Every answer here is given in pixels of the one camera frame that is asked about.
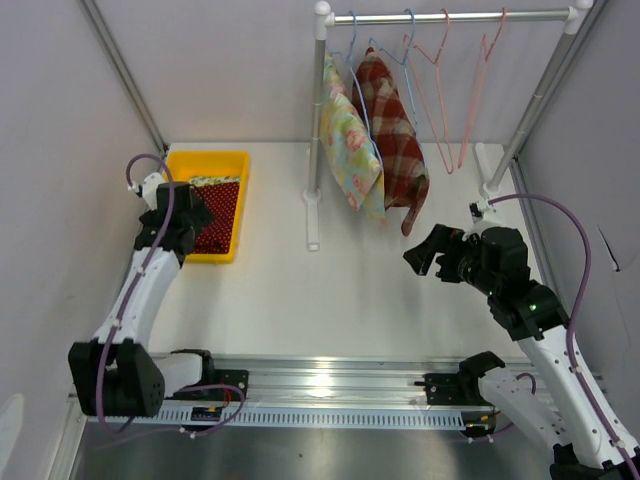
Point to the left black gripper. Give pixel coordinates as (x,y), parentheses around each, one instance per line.
(199,215)

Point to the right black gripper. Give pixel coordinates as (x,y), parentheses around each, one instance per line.
(420,257)

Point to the red polka dot skirt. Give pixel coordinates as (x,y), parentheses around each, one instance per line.
(221,201)

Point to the pink wire hanger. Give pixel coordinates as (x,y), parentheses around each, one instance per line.
(441,138)
(480,72)

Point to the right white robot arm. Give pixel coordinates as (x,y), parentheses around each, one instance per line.
(579,431)

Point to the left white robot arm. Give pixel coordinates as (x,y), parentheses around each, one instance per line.
(135,305)

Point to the red plaid skirt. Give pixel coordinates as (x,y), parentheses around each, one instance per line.
(406,177)

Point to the pastel floral skirt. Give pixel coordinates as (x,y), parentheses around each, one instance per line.
(347,148)

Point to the lemon print cloth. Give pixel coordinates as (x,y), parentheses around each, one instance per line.
(205,181)

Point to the yellow plastic tray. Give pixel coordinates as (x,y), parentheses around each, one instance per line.
(186,164)

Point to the metal clothes rack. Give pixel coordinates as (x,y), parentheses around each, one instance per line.
(576,20)

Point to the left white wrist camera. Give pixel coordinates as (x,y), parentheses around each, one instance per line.
(147,189)

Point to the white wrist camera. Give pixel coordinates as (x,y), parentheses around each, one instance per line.
(484,216)
(147,189)

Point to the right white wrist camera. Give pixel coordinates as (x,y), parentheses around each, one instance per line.
(484,216)

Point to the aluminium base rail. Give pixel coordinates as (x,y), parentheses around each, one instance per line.
(356,385)

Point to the white slotted cable duct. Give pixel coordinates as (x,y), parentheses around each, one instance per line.
(413,418)

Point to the blue wire hanger right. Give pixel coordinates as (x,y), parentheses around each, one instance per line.
(404,63)

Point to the blue wire hanger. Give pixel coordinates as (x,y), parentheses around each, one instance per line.
(404,63)
(348,61)

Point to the blue wire hanger left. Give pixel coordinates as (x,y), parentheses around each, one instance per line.
(348,61)

